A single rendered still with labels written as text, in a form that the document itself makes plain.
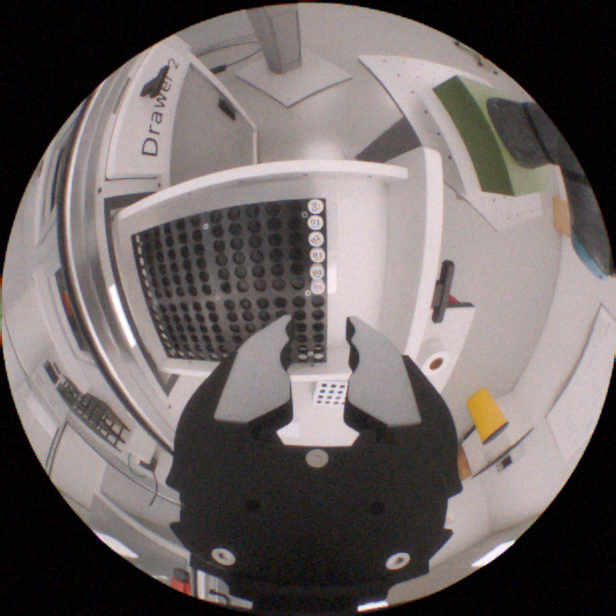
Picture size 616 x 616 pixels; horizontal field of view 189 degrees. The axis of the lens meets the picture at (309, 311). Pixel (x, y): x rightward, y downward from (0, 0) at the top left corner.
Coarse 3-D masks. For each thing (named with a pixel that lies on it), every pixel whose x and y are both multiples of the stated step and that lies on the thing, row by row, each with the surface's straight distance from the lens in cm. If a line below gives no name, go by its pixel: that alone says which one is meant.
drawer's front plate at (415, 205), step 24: (408, 168) 22; (432, 168) 19; (408, 192) 22; (432, 192) 19; (408, 216) 22; (432, 216) 19; (408, 240) 22; (432, 240) 19; (408, 264) 22; (432, 264) 20; (384, 288) 29; (408, 288) 22; (432, 288) 20; (384, 312) 29; (408, 312) 22; (408, 336) 22
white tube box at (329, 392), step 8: (320, 384) 43; (328, 384) 43; (336, 384) 44; (344, 384) 44; (312, 392) 49; (320, 392) 45; (328, 392) 45; (336, 392) 46; (344, 392) 46; (312, 400) 48; (320, 400) 49; (328, 400) 47; (336, 400) 48; (344, 400) 48
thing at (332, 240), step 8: (328, 208) 24; (336, 208) 24; (328, 216) 24; (336, 216) 24; (328, 224) 24; (336, 224) 24; (328, 232) 24; (336, 232) 24; (328, 240) 24; (336, 240) 24; (328, 248) 24; (336, 248) 25; (328, 256) 25; (336, 256) 25; (328, 264) 25; (336, 264) 25; (328, 272) 25; (336, 272) 25; (328, 280) 26; (336, 280) 26; (328, 288) 26; (336, 288) 26
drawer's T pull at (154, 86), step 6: (168, 66) 36; (162, 72) 35; (156, 78) 35; (162, 78) 34; (150, 84) 35; (156, 84) 33; (162, 84) 34; (144, 90) 35; (150, 90) 34; (156, 90) 32; (144, 96) 35; (150, 96) 32; (156, 96) 32
